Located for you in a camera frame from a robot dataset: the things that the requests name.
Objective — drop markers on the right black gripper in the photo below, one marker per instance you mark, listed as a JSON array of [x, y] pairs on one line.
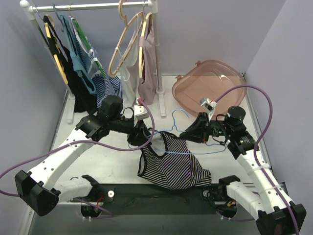
[[204, 128]]

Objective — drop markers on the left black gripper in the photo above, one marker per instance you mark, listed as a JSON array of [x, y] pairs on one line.
[[136, 136]]

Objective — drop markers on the light blue wire hanger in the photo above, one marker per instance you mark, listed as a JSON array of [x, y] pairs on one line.
[[174, 127]]

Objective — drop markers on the black white striped tank top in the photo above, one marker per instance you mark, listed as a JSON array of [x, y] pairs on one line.
[[168, 163]]

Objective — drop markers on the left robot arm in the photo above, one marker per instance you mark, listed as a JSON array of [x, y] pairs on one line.
[[39, 187]]

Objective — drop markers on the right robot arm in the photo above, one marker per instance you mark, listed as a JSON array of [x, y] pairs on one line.
[[273, 210]]

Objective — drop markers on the pink tank top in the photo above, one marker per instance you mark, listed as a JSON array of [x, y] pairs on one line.
[[148, 83]]

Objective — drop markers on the black garment on hanger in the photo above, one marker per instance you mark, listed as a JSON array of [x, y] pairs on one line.
[[84, 101]]

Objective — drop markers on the yellow wooden hanger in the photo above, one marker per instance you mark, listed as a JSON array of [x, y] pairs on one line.
[[53, 44]]

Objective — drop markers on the green plastic hanger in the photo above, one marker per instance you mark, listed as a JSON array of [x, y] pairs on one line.
[[93, 64]]

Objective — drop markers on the pink translucent plastic basin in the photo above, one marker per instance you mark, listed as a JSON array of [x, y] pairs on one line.
[[208, 79]]

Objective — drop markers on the blue white striped garment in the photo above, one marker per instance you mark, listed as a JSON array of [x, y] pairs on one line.
[[104, 87]]

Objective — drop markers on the white metal clothes rack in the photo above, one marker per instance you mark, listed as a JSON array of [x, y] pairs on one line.
[[30, 12]]

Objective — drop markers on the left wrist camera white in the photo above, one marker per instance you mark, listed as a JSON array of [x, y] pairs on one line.
[[140, 112]]

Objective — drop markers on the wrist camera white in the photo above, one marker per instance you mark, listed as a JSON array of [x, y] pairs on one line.
[[209, 106], [140, 112]]

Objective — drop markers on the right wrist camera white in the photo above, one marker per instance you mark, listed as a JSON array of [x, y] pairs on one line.
[[209, 106]]

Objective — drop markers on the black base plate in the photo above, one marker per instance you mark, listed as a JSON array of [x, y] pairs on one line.
[[148, 199]]

